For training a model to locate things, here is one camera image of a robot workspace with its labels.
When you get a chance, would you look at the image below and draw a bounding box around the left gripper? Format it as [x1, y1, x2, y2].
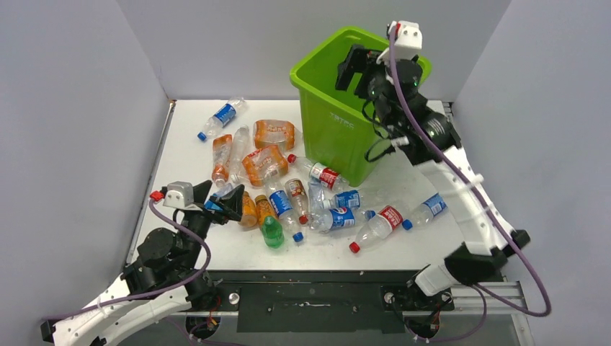
[179, 179, 244, 269]

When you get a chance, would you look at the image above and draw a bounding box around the crushed blue label bottle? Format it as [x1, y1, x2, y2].
[204, 183, 233, 212]

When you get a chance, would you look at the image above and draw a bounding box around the pepsi bottle blue cap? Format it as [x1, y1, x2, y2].
[264, 174, 304, 243]

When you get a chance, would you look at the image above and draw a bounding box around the green bottle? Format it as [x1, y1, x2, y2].
[261, 216, 285, 249]

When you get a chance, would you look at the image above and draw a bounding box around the large pepsi bottle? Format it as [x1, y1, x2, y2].
[308, 207, 375, 234]

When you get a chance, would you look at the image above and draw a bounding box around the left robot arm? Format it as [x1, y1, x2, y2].
[40, 180, 245, 345]

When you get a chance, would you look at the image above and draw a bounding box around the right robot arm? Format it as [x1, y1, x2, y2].
[335, 44, 530, 309]

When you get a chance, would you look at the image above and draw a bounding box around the green plastic bin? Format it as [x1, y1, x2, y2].
[290, 27, 430, 187]

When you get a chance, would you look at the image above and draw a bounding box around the red label bottle by bin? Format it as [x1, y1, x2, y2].
[287, 154, 350, 193]

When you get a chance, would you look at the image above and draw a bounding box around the orange juice bottle left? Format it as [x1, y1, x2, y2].
[238, 191, 258, 229]

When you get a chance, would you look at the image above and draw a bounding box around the orange juice bottle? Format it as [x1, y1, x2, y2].
[238, 191, 258, 229]
[254, 195, 277, 227]

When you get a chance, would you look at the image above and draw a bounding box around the orange juice bottle right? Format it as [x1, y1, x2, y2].
[254, 195, 277, 227]

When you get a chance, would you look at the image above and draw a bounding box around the small orange label bottle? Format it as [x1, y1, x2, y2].
[211, 134, 233, 187]

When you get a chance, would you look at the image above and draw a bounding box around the orange crushed bottle middle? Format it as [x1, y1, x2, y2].
[241, 144, 289, 187]

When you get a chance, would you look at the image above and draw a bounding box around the orange crushed bottle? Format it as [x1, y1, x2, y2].
[253, 120, 297, 151]
[241, 144, 289, 187]

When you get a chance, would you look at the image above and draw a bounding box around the clear bottle no label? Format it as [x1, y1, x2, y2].
[228, 125, 249, 184]

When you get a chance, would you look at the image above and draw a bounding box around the brown label red cap bottle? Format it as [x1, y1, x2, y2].
[285, 178, 310, 225]

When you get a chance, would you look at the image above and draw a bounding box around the orange crushed bottle top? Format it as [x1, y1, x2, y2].
[253, 120, 297, 151]

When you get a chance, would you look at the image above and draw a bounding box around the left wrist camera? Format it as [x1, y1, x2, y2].
[149, 181, 195, 210]

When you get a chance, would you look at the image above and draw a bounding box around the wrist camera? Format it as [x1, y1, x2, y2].
[149, 181, 195, 210]
[376, 21, 423, 64]

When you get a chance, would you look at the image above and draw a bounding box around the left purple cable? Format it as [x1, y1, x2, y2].
[45, 198, 212, 321]

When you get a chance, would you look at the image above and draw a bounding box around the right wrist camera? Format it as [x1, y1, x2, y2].
[376, 21, 423, 64]

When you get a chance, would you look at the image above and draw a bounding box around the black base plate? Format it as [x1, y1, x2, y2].
[209, 270, 471, 334]

